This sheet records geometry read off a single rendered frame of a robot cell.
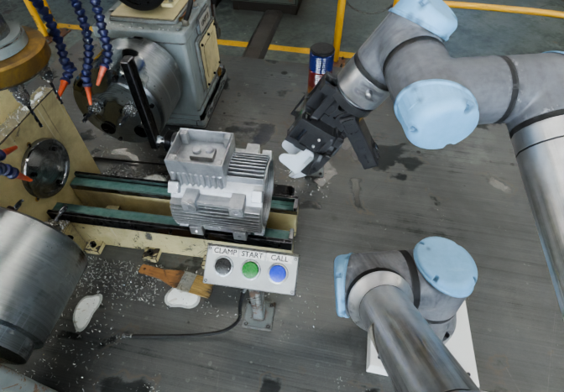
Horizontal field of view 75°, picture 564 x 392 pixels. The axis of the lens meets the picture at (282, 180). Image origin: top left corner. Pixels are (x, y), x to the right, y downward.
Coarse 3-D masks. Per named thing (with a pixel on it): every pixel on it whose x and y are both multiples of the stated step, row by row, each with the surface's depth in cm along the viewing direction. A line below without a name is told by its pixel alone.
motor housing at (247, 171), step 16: (240, 160) 78; (256, 160) 78; (272, 160) 85; (240, 176) 77; (256, 176) 76; (272, 176) 90; (208, 192) 77; (224, 192) 77; (240, 192) 76; (272, 192) 92; (176, 208) 79; (208, 208) 77; (224, 208) 76; (256, 208) 76; (208, 224) 80; (224, 224) 79; (240, 224) 78; (256, 224) 78
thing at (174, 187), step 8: (264, 152) 82; (272, 152) 83; (168, 184) 76; (176, 184) 76; (168, 192) 76; (176, 192) 76; (256, 192) 74; (256, 200) 74; (184, 224) 85; (264, 232) 85
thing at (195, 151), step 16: (176, 144) 78; (192, 144) 80; (208, 144) 80; (224, 144) 79; (176, 160) 73; (192, 160) 77; (208, 160) 76; (224, 160) 73; (176, 176) 76; (192, 176) 76; (208, 176) 74; (224, 176) 74
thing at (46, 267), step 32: (0, 224) 61; (32, 224) 64; (0, 256) 59; (32, 256) 62; (64, 256) 67; (0, 288) 57; (32, 288) 61; (64, 288) 67; (0, 320) 56; (32, 320) 60; (0, 352) 60
